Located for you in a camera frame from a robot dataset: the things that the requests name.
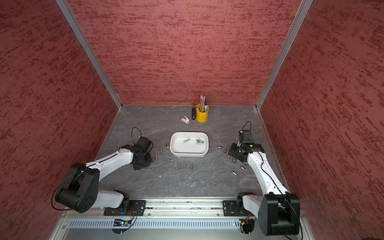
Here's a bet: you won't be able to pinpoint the white plastic storage box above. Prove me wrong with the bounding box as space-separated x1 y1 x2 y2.
170 132 209 158

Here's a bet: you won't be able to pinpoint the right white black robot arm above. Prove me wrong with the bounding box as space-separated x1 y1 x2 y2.
228 143 304 240

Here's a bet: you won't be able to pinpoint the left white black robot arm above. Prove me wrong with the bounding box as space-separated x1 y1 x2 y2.
51 144 153 216

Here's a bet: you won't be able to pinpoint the yellow pen holder cup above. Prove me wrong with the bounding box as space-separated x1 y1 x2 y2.
196 105 210 123

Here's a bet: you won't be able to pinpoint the pens in yellow cup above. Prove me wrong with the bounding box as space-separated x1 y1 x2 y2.
199 95 208 113

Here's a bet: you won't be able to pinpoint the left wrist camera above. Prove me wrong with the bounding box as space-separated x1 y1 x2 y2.
135 137 153 153

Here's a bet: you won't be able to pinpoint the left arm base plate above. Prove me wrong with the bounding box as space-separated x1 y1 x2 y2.
104 200 147 217

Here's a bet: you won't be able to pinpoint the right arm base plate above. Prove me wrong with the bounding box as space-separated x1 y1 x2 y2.
223 200 256 218

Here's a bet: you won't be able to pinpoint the aluminium front rail frame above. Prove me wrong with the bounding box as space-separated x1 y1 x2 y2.
50 197 314 240

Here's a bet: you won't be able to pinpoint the left aluminium corner post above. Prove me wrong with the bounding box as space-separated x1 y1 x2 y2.
56 0 123 111

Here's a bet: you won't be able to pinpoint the aluminium corner post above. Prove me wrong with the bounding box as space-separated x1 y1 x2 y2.
256 0 313 112
56 0 123 111

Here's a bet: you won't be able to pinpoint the right aluminium corner post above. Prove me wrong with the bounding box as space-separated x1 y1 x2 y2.
256 0 313 112

